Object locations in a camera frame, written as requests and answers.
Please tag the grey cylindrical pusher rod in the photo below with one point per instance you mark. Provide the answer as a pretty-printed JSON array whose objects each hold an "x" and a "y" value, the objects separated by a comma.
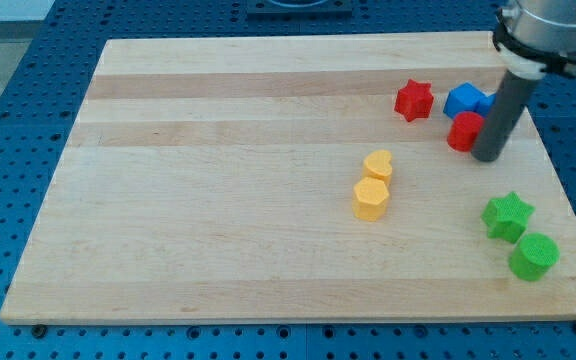
[{"x": 512, "y": 96}]

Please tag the red star block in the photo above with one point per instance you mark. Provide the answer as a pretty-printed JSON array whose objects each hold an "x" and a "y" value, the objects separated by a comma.
[{"x": 414, "y": 100}]

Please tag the red cylinder block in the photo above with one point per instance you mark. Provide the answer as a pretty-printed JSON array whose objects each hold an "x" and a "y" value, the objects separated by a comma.
[{"x": 464, "y": 131}]

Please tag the blue triangle block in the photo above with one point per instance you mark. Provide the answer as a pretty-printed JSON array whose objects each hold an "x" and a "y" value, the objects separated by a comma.
[{"x": 484, "y": 105}]

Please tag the yellow heart block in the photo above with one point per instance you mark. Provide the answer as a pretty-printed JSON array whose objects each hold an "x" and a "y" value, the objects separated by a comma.
[{"x": 378, "y": 165}]

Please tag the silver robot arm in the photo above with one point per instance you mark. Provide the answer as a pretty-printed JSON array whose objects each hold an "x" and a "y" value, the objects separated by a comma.
[{"x": 534, "y": 38}]

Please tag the blue cube block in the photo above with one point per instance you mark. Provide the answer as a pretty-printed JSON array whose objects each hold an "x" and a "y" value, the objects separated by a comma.
[{"x": 464, "y": 97}]

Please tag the green star block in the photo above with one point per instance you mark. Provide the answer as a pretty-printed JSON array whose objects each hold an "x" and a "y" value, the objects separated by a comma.
[{"x": 507, "y": 217}]

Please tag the yellow hexagon block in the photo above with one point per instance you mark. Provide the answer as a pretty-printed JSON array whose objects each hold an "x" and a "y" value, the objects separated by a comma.
[{"x": 370, "y": 199}]

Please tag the green cylinder block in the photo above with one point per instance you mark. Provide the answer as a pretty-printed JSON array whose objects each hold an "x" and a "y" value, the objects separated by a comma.
[{"x": 533, "y": 256}]

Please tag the wooden board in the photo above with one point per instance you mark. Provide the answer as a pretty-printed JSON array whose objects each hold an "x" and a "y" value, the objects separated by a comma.
[{"x": 210, "y": 181}]

